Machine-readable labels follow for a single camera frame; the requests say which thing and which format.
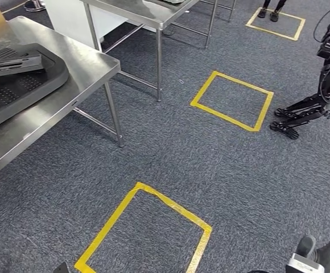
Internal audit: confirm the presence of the black plastic frame part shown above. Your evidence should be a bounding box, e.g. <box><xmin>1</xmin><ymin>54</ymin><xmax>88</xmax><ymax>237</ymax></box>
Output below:
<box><xmin>0</xmin><ymin>47</ymin><xmax>44</xmax><ymax>80</ymax></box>

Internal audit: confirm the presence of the steel workbench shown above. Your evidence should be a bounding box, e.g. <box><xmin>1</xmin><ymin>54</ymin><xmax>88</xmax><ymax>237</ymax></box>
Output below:
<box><xmin>81</xmin><ymin>0</ymin><xmax>237</xmax><ymax>102</ymax></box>
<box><xmin>0</xmin><ymin>15</ymin><xmax>125</xmax><ymax>185</ymax></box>

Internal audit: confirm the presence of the black humanoid robot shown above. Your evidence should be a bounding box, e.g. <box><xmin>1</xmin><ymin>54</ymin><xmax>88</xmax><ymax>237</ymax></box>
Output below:
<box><xmin>270</xmin><ymin>20</ymin><xmax>330</xmax><ymax>141</ymax></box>

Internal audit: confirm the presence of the yellow floor tape square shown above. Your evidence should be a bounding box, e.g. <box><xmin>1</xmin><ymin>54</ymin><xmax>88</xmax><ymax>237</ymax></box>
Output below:
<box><xmin>245</xmin><ymin>6</ymin><xmax>306</xmax><ymax>42</ymax></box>
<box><xmin>73</xmin><ymin>181</ymin><xmax>213</xmax><ymax>273</ymax></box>
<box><xmin>190</xmin><ymin>70</ymin><xmax>275</xmax><ymax>133</ymax></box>

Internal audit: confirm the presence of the person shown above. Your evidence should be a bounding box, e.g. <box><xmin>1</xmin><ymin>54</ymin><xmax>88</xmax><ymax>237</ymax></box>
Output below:
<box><xmin>257</xmin><ymin>0</ymin><xmax>288</xmax><ymax>23</ymax></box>

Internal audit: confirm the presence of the black plastic engine cover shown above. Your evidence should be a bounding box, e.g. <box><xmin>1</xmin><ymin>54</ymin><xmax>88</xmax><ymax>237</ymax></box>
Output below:
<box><xmin>0</xmin><ymin>42</ymin><xmax>70</xmax><ymax>134</ymax></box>

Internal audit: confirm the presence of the chrome barrier stanchion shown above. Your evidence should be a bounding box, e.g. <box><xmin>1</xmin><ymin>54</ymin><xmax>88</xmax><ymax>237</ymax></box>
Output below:
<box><xmin>24</xmin><ymin>0</ymin><xmax>46</xmax><ymax>13</ymax></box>

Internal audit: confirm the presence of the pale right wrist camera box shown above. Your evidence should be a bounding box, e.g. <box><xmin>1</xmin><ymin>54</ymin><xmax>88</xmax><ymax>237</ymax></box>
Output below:
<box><xmin>285</xmin><ymin>253</ymin><xmax>325</xmax><ymax>273</ymax></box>

